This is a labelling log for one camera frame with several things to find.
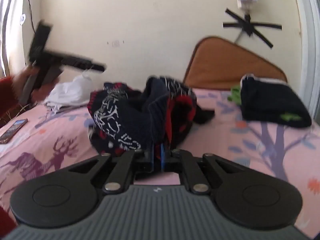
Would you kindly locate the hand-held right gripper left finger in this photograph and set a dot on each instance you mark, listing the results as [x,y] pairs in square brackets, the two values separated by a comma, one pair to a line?
[151,160]

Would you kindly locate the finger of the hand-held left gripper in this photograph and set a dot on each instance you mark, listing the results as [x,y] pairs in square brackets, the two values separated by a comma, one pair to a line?
[80,62]

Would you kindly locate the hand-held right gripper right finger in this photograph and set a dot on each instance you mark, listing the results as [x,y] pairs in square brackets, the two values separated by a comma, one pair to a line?
[162,160]

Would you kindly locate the navy red knit sweater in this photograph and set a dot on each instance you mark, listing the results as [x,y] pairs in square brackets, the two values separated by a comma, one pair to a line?
[140,112]

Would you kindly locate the person's left hand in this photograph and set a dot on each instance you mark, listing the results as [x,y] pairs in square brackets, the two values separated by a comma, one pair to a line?
[21,78]

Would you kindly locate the white cloth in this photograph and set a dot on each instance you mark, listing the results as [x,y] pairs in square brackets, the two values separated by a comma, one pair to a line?
[67,93]

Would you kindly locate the round white sticker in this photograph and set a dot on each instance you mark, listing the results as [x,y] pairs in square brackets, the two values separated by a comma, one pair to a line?
[22,18]

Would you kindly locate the striped curtain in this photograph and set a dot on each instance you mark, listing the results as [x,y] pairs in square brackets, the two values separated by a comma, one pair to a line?
[8,25]

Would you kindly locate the smartphone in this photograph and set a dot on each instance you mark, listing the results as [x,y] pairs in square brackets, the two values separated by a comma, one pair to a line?
[12,130]

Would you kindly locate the pink printed bedsheet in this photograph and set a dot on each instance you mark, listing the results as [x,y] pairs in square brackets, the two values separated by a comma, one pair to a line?
[250,152]

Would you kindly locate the brown cushion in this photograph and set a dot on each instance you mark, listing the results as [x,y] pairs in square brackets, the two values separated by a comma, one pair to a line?
[225,65]

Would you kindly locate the black green folded garment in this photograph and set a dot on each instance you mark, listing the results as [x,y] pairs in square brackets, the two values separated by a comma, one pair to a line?
[270,102]

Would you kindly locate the white door frame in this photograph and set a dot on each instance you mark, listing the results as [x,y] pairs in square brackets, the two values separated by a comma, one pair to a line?
[308,42]

